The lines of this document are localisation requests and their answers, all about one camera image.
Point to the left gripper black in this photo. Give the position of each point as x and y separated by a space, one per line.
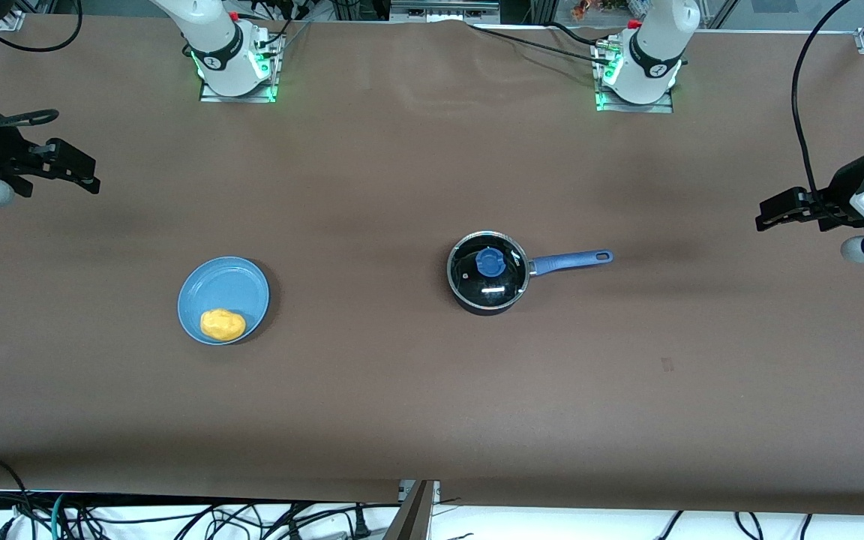
842 191

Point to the yellow potato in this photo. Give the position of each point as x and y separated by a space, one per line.
222 324

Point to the glass lid with blue knob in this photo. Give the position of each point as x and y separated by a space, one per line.
490 262

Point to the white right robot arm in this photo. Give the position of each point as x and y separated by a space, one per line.
214 37

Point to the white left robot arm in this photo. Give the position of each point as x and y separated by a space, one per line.
657 45

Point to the blue round plate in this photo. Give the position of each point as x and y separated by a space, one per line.
226 289

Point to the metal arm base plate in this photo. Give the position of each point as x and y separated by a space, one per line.
211 96
608 105

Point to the aluminium frame profile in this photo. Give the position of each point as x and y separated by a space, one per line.
443 11

